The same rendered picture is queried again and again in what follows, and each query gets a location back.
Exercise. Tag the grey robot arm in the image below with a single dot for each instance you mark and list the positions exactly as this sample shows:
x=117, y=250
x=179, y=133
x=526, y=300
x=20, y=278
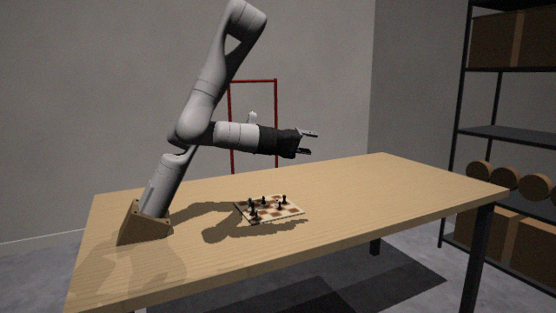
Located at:
x=192, y=126

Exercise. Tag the chessboard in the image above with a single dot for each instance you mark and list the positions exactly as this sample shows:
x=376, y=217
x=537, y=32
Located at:
x=268, y=212

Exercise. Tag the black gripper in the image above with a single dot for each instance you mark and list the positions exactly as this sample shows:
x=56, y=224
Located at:
x=270, y=141

